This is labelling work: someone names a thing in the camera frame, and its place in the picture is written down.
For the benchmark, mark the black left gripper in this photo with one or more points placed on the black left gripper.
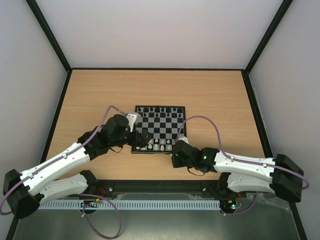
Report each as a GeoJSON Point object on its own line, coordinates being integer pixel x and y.
{"type": "Point", "coordinates": [143, 142]}

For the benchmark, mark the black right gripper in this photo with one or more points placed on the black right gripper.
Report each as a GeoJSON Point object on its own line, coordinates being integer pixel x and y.
{"type": "Point", "coordinates": [175, 155]}

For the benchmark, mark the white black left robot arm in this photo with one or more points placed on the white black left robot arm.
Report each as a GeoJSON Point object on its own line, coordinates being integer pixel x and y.
{"type": "Point", "coordinates": [26, 191]}

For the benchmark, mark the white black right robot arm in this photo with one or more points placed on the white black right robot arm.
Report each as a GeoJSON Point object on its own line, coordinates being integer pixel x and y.
{"type": "Point", "coordinates": [279, 176]}

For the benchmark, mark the black and silver chessboard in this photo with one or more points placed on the black and silver chessboard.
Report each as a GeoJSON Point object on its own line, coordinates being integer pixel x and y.
{"type": "Point", "coordinates": [165, 128]}

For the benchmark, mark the black king back row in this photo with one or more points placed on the black king back row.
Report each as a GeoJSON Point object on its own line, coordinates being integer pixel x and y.
{"type": "Point", "coordinates": [157, 108]}

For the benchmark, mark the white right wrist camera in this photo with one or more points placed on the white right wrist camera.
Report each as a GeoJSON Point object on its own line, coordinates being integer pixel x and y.
{"type": "Point", "coordinates": [184, 139]}

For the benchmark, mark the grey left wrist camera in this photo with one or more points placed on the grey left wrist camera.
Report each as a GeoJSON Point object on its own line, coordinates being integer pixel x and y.
{"type": "Point", "coordinates": [133, 118]}

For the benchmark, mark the black aluminium frame rail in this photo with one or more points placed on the black aluminium frame rail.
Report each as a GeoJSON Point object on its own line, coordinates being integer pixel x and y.
{"type": "Point", "coordinates": [216, 188]}

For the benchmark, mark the light blue slotted cable duct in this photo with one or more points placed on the light blue slotted cable duct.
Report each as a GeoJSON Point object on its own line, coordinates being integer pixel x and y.
{"type": "Point", "coordinates": [77, 204]}

